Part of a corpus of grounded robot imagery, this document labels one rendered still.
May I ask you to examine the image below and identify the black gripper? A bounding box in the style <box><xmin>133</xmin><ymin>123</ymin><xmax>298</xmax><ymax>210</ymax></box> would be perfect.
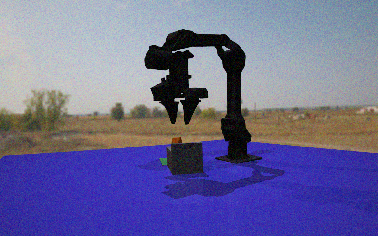
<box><xmin>154</xmin><ymin>70</ymin><xmax>208</xmax><ymax>125</ymax></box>

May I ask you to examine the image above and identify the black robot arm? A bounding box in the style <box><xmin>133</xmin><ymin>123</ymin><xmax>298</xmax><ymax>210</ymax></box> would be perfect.
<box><xmin>144</xmin><ymin>29</ymin><xmax>252</xmax><ymax>160</ymax></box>

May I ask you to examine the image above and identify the orange l-shaped part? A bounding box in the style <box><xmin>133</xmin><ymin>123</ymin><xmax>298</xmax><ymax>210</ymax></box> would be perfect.
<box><xmin>172</xmin><ymin>137</ymin><xmax>182</xmax><ymax>143</ymax></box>

